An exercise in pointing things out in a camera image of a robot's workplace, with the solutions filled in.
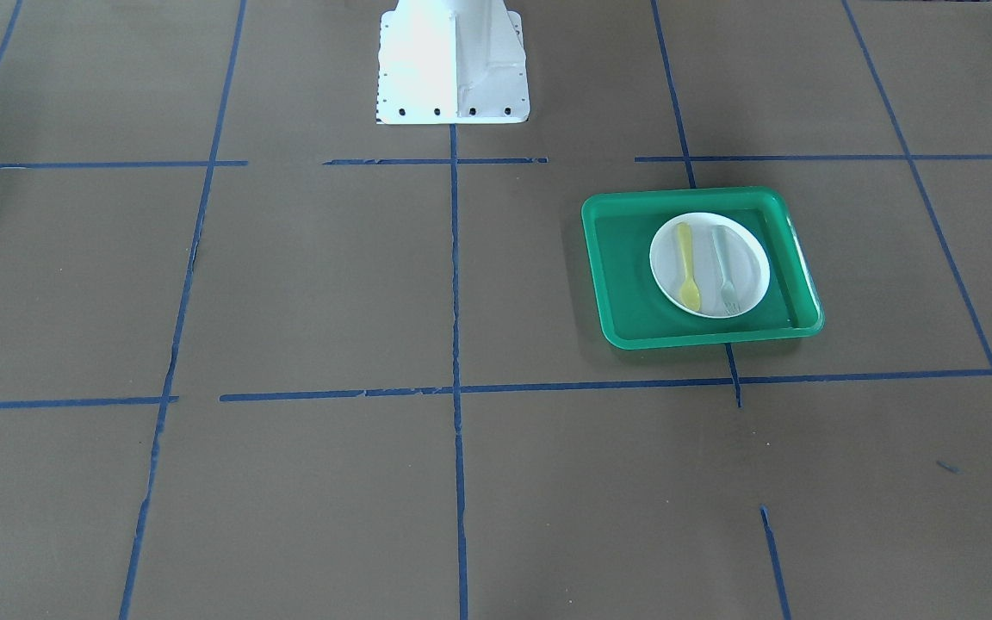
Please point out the yellow plastic spoon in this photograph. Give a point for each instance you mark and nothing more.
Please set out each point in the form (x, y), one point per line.
(689, 292)

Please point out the green plastic tray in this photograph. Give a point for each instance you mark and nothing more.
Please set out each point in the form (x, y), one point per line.
(635, 315)

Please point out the white round plate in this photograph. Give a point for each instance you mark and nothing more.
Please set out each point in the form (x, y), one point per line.
(750, 264)

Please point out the pale green plastic fork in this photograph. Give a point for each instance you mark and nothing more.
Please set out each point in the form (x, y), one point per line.
(727, 292)

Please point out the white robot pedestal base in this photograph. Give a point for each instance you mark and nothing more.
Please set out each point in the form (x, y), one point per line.
(445, 62)

